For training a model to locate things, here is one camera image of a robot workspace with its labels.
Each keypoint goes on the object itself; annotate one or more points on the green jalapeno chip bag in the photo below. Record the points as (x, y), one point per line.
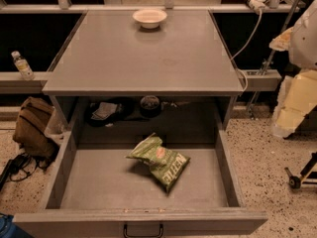
(165, 165)

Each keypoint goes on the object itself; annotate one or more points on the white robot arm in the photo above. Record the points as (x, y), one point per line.
(298, 94)

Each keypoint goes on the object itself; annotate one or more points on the dark bag with papers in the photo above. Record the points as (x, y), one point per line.
(106, 112)

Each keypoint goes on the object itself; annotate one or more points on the grey cabinet counter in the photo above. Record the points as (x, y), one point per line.
(110, 55)

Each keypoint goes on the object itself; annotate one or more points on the grey open drawer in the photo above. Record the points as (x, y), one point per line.
(95, 190)

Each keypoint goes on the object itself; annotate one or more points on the brown canvas bag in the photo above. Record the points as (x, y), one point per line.
(31, 124)

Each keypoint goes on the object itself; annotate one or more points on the dark round container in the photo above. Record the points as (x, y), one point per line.
(150, 106)

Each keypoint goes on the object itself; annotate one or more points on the white ceramic bowl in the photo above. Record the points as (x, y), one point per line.
(149, 18)

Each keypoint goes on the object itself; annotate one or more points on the clear plastic water bottle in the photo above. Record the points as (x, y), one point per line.
(22, 66)

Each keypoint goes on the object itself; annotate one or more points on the black wheeled cart base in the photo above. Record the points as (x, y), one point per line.
(308, 175)

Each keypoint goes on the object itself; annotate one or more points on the blue object at corner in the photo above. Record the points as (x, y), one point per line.
(9, 230)

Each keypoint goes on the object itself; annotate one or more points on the black drawer handle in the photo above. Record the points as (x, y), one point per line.
(143, 231)

